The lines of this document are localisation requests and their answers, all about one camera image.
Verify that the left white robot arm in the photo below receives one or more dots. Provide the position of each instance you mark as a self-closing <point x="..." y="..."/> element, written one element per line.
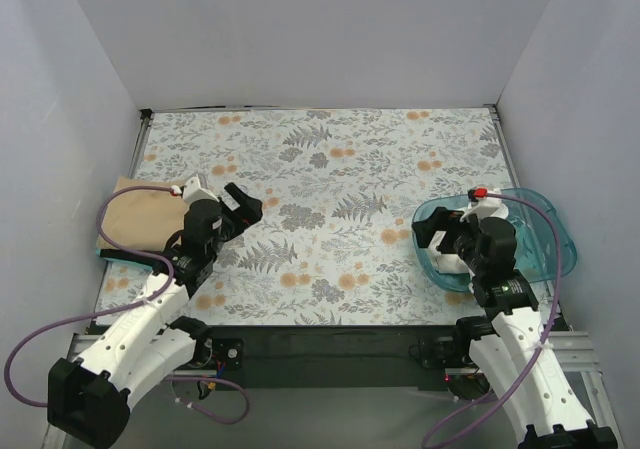
<point x="135" y="329"/>

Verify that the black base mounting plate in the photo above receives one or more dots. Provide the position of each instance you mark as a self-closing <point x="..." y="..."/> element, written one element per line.
<point x="425" y="357"/>

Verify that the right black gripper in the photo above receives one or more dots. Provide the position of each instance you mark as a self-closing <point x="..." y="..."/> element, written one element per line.
<point x="445" y="229"/>

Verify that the folded beige t shirt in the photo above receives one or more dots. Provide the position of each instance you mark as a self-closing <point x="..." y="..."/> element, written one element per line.
<point x="144" y="220"/>

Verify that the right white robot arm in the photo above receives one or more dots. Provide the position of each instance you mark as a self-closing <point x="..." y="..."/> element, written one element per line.
<point x="509" y="342"/>

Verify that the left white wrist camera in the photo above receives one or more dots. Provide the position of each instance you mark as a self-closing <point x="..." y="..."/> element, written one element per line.
<point x="192" y="190"/>

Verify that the teal transparent plastic tray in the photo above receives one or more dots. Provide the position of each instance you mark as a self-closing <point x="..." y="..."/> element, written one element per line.
<point x="543" y="244"/>

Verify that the folded teal black t shirt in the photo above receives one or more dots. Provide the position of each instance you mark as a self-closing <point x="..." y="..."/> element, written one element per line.
<point x="123" y="257"/>

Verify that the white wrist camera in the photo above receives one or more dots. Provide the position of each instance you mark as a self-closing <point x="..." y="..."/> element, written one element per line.
<point x="192" y="190"/>
<point x="482" y="205"/>

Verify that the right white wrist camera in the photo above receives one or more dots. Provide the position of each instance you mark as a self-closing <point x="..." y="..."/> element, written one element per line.
<point x="482" y="205"/>

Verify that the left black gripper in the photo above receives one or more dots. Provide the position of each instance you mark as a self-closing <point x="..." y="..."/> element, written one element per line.
<point x="232" y="215"/>

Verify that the floral patterned table mat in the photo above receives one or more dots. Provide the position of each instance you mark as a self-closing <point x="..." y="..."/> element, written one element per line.
<point x="339" y="191"/>

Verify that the aluminium front frame rail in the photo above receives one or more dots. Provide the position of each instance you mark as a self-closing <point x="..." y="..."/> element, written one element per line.
<point x="91" y="396"/>

